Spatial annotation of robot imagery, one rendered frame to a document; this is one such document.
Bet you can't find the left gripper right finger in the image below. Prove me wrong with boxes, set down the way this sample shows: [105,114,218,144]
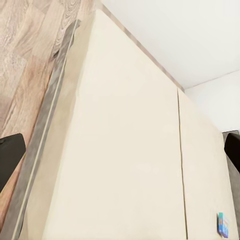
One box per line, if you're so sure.
[224,132,240,173]

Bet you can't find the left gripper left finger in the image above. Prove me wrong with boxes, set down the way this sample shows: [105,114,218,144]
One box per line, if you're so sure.
[0,133,27,193]

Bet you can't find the board game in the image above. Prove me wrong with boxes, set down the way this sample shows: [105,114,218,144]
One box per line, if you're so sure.
[218,212,229,239]

